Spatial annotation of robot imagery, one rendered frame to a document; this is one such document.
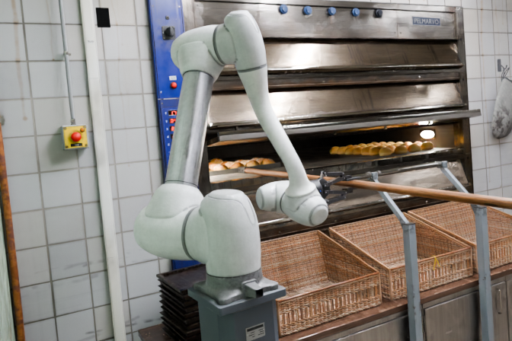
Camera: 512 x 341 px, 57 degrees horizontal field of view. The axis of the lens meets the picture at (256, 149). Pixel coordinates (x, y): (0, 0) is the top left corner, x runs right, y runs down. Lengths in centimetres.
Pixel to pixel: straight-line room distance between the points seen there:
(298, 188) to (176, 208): 40
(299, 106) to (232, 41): 110
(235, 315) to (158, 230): 32
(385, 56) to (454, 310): 144
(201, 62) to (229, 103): 85
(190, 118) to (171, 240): 38
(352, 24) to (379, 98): 46
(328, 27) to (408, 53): 60
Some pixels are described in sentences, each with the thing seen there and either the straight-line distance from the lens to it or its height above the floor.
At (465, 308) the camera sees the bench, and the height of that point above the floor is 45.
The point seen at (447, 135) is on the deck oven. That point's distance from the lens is 349.
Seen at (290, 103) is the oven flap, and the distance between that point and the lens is 254.
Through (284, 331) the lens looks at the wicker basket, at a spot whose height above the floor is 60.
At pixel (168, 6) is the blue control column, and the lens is 230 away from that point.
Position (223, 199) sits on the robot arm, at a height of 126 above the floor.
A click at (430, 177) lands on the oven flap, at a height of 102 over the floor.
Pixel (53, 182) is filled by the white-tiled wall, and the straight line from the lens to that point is 216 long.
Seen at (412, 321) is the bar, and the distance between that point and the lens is 238.
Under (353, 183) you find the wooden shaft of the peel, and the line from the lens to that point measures 187.
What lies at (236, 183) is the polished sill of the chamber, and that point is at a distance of 238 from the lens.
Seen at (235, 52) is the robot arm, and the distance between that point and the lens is 152.
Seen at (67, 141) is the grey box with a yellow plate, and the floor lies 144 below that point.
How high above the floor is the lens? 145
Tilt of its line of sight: 3 degrees down
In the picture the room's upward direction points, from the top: 5 degrees counter-clockwise
